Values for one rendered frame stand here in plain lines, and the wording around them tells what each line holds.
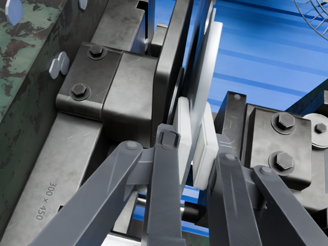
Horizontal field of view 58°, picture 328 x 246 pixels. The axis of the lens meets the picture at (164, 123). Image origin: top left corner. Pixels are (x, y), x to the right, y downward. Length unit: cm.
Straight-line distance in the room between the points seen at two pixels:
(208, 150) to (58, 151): 23
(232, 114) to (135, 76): 18
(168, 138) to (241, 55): 202
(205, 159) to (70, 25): 26
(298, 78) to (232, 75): 46
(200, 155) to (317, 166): 32
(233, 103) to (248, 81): 156
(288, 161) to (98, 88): 25
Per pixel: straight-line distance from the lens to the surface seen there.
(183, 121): 18
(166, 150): 15
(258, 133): 42
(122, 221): 46
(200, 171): 17
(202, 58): 19
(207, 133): 17
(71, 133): 37
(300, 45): 240
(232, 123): 47
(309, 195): 45
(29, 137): 34
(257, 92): 203
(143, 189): 50
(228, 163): 16
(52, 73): 35
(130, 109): 34
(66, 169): 35
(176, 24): 25
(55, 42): 35
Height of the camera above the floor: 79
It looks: 3 degrees down
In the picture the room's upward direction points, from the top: 103 degrees clockwise
